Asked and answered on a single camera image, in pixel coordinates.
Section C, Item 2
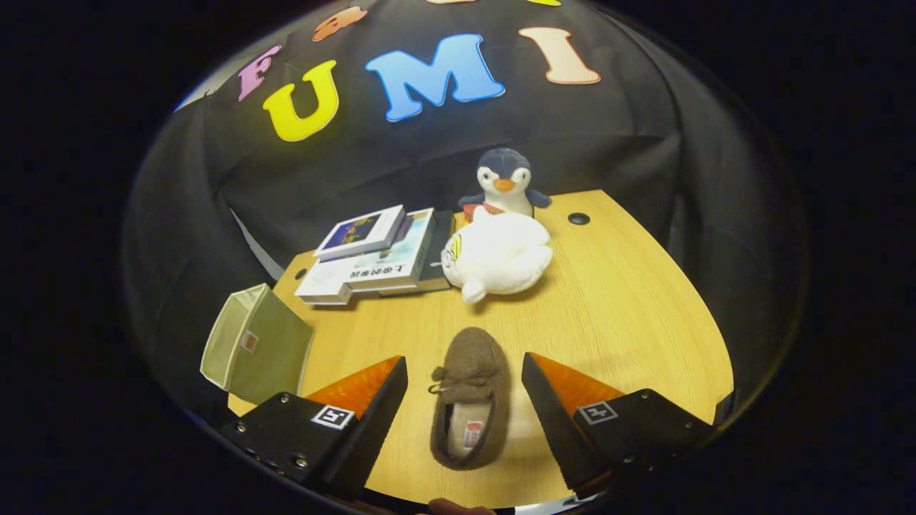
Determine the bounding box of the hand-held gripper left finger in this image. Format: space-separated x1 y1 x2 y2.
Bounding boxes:
218 355 409 501

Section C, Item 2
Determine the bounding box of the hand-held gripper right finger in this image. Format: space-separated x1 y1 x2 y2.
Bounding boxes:
521 352 716 500

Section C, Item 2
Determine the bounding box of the brown fuzzy shoe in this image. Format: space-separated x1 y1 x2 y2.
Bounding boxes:
428 327 512 471

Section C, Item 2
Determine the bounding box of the beige fabric storage box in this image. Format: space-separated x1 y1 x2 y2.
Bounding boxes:
200 283 316 406

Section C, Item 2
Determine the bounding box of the black book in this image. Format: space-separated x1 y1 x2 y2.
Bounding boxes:
379 210 455 298

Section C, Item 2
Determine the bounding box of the pale blue cover book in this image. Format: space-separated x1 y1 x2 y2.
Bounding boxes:
347 207 437 290

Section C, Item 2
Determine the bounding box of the white plush toy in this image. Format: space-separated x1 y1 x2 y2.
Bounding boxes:
440 206 554 304

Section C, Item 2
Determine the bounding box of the white book blue picture cover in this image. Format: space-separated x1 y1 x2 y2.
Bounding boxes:
313 205 406 262

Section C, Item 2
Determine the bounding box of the penguin plush toy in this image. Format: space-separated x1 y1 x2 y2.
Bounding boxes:
458 147 553 219

